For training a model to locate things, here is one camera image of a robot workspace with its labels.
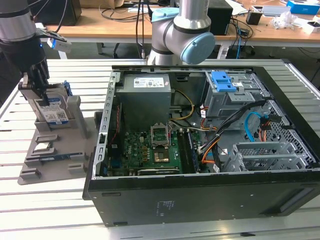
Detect blue cardboard box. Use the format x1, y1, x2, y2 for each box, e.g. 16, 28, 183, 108
286, 0, 320, 16

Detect wooden desk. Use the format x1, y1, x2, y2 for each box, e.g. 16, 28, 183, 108
34, 0, 320, 60

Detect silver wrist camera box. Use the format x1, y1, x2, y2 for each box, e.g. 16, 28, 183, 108
37, 28, 73, 53

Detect grey parts rack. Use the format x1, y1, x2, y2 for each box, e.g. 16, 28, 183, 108
17, 96, 106, 186

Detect grey power supply unit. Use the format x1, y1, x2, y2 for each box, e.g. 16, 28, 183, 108
115, 73, 172, 121

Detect RAM stick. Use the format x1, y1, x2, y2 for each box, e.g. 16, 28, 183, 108
37, 152, 84, 161

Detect black wire bundle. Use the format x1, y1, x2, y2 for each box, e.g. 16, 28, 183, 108
199, 99, 269, 161

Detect metal socket cover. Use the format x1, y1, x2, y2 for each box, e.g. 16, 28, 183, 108
149, 123, 171, 148

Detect CPU socket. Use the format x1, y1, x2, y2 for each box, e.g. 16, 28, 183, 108
152, 149, 171, 166

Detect black RAM slot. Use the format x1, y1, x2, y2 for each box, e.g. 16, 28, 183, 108
177, 128, 195, 174
187, 129, 202, 173

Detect light blue wire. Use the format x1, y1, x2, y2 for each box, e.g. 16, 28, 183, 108
244, 111, 270, 144

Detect orange wires with black plug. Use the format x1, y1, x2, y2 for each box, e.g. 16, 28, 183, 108
258, 117, 273, 144

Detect black hanging cable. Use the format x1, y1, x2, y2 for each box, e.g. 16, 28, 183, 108
134, 0, 151, 60

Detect yellow wire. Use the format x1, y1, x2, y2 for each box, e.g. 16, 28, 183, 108
172, 89, 196, 121

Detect black graphics card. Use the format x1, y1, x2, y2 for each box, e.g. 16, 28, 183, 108
136, 166, 181, 176

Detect silver CPU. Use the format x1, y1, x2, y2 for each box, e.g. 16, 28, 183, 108
33, 142, 53, 152

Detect black speaker box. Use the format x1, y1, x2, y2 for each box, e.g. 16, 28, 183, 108
207, 4, 234, 36

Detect white and grey wire bundle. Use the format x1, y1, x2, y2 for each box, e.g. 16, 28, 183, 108
169, 119, 219, 132

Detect white small box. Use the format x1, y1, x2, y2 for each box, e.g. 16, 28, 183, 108
301, 21, 320, 35

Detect grey flat box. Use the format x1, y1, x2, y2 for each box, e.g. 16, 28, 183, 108
251, 4, 292, 18

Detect crumpled clear plastic bag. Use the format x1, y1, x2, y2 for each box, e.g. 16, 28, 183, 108
271, 11, 301, 30

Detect silver perforated drive cage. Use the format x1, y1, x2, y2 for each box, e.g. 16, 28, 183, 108
223, 141, 313, 174

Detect blue disk carrier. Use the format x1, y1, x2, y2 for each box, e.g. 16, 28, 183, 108
210, 71, 237, 93

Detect black case fan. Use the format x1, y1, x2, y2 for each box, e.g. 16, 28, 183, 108
107, 102, 126, 161

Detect grey metal disk bay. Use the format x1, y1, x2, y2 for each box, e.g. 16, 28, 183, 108
201, 71, 273, 126

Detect large black box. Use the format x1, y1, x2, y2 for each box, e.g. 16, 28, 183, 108
34, 0, 82, 26

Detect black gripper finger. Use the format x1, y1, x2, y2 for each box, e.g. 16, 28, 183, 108
33, 63, 51, 107
19, 71, 35, 90

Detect green motherboard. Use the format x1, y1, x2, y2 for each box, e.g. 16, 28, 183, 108
122, 124, 202, 176

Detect small black box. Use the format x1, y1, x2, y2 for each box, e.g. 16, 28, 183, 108
246, 11, 263, 26

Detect black open PC case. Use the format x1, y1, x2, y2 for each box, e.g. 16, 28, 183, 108
82, 65, 320, 227

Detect orange wire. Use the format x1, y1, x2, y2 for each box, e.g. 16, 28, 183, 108
200, 139, 221, 165

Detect hard disk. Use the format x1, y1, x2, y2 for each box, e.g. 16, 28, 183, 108
18, 81, 74, 130

